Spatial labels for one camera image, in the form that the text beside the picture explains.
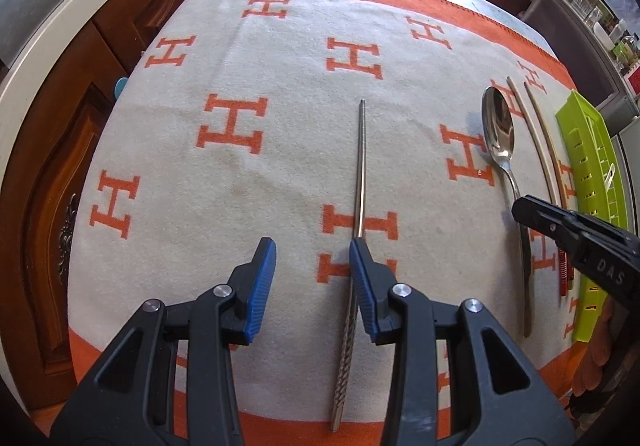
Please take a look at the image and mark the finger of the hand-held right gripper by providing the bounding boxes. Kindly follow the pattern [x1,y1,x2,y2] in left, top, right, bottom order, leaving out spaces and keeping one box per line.
[511,195,583,247]

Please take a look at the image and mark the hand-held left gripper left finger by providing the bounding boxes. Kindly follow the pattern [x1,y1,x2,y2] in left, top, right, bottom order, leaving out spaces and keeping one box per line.
[50,237,277,446]

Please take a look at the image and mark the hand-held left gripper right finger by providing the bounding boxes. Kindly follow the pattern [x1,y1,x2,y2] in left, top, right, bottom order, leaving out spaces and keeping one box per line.
[349,237,576,446]

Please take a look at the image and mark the dark-patterned bamboo chopstick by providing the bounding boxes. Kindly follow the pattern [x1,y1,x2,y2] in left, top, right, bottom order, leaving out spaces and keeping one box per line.
[522,81,571,209]

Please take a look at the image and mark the red-banded bamboo chopstick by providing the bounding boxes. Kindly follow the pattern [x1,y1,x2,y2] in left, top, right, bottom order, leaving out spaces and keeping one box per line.
[506,76,574,298]

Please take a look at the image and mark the green plastic utensil tray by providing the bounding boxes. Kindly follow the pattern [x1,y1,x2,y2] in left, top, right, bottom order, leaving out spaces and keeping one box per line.
[556,90,632,344]

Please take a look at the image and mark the large steel spoon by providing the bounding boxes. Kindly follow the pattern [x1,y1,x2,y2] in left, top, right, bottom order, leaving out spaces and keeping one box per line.
[481,85,535,338]

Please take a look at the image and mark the steel chopstick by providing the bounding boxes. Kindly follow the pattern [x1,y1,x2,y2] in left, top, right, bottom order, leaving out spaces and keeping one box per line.
[329,98,367,433]

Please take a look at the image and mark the person's right hand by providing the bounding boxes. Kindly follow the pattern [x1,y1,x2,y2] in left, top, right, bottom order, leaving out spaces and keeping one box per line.
[572,298,623,399]

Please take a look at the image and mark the orange beige printed blanket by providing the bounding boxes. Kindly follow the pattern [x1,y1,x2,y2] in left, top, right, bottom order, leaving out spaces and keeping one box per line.
[67,0,581,437]

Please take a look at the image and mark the clear bottle green label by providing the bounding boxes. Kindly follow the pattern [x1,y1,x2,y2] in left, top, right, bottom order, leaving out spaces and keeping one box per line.
[612,33,638,72]

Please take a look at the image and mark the white bowl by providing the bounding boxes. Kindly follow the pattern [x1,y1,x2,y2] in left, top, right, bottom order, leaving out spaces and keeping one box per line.
[591,21,613,47]

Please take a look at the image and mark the white plastic bottle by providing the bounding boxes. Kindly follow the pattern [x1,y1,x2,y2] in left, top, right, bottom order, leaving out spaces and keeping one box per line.
[607,18,626,52]

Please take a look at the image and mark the white kitchen countertop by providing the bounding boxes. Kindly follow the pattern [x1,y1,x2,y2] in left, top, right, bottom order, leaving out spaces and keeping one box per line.
[0,0,551,157]

